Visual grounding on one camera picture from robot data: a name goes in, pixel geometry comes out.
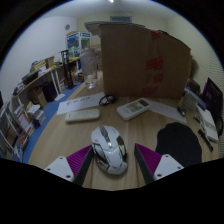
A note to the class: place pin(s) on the black marker pen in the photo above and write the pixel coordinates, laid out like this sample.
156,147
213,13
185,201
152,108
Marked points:
205,140

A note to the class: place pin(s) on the large brown cardboard box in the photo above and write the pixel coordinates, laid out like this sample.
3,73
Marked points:
133,63

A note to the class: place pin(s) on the white and silver computer mouse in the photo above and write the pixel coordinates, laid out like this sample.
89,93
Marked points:
110,150

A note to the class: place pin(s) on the blue book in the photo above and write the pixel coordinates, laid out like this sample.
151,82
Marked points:
195,97

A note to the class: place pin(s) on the black scalloped mouse pad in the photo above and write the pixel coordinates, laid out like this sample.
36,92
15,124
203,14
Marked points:
180,143

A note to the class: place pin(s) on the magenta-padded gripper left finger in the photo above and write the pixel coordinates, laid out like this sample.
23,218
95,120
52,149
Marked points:
61,166

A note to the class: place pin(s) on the black computer monitor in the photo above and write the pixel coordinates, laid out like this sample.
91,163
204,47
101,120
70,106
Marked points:
213,96

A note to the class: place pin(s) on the round wall clock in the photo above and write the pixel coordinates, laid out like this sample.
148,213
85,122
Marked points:
67,27

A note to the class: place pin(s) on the cluttered white shelf unit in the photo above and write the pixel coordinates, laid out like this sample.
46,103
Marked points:
16,133

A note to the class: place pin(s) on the wooden desk with clutter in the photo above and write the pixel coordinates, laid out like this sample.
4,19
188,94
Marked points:
40,78

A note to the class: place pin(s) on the white paper sheet with writing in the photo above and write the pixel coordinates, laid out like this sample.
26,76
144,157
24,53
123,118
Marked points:
78,104

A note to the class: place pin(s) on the small black batteries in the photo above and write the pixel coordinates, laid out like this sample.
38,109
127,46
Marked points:
181,111

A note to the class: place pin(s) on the plain white paper sheet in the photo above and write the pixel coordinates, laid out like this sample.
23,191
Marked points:
166,111

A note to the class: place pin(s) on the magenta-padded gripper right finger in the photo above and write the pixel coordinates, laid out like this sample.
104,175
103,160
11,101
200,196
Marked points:
168,166

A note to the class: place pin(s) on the white remote with display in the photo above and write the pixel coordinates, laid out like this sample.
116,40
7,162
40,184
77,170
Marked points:
133,108

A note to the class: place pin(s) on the blue and white claw machine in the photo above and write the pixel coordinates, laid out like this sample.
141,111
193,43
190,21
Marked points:
77,43

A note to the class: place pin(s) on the white book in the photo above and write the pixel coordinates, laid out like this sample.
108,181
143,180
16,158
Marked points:
208,123

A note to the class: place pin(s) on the grey door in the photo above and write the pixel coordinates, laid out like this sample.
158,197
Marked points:
120,19

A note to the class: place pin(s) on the ceiling tube light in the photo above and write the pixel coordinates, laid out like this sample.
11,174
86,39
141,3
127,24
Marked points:
111,1

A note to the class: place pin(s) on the clear plastic jar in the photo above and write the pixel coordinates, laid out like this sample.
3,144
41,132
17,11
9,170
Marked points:
89,68

